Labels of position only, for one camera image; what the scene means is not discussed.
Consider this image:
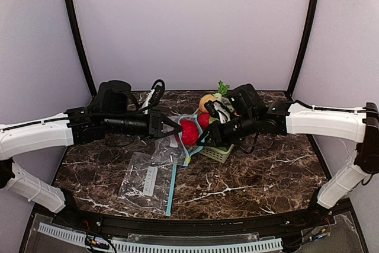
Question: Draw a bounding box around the white radish with leaves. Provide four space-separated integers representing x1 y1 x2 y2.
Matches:
213 81 230 101

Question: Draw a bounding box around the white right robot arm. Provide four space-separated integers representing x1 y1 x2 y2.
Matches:
196 84 378 209

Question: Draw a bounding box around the round red fruit toy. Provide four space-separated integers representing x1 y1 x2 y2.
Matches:
197 113 211 130

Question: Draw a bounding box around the yellow peach toy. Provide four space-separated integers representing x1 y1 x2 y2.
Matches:
199 94 216 113

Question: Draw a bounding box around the light blue cable duct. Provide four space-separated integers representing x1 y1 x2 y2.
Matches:
38 222 283 252

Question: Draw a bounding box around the black right frame post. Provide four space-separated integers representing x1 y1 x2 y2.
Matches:
287 0 318 97

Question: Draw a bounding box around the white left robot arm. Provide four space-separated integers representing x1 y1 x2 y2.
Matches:
1 79 182 213

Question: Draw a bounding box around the pale green perforated basket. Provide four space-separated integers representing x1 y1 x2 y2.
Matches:
194 110 236 165

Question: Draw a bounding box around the black frame post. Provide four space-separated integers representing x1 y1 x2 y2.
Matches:
287 0 318 97
65 0 97 98

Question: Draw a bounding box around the clear zip bag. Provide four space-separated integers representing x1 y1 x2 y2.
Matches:
118 152 177 216
153 114 203 166

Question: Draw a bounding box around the black table edge rail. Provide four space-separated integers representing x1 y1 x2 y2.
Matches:
53 201 342 239

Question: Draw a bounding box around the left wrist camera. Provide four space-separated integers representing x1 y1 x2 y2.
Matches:
141 79 165 114

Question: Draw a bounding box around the black left frame post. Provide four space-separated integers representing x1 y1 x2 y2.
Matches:
65 0 97 98

